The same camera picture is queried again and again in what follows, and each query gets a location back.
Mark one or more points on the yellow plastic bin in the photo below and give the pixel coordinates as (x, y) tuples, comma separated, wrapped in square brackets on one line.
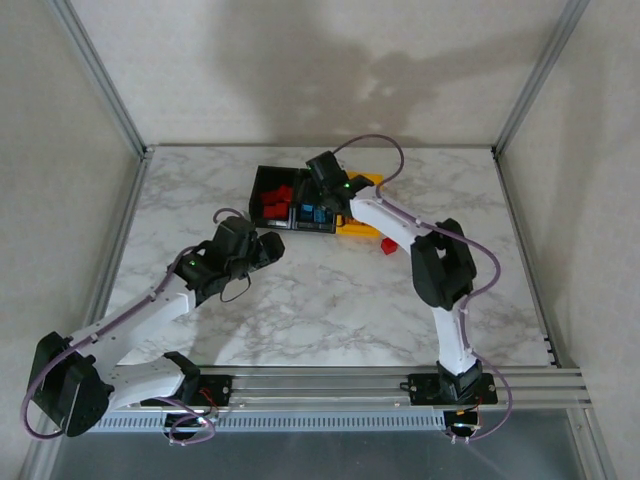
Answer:
[(360, 230)]

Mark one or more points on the aluminium upright frame post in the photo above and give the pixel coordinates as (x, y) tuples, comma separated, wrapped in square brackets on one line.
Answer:
[(540, 75), (99, 75)]

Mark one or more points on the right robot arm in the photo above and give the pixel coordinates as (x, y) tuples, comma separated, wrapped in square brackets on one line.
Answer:
[(450, 335)]

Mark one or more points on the long blue lego brick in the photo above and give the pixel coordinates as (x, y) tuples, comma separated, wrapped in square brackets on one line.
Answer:
[(320, 215)]

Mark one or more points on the small blue lego brick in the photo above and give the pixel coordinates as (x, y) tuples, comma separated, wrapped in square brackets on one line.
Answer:
[(306, 210)]

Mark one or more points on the wide aluminium mounting rail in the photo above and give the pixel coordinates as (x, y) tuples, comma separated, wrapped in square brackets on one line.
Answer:
[(320, 387)]

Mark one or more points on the aluminium frame leg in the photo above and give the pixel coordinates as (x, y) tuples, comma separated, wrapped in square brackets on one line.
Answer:
[(590, 445), (32, 462)]

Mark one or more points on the aluminium side rail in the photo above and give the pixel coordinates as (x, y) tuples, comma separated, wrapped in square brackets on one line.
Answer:
[(120, 240), (507, 190)]

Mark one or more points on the black plastic bin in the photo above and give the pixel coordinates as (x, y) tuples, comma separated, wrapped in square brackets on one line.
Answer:
[(265, 175), (304, 192)]

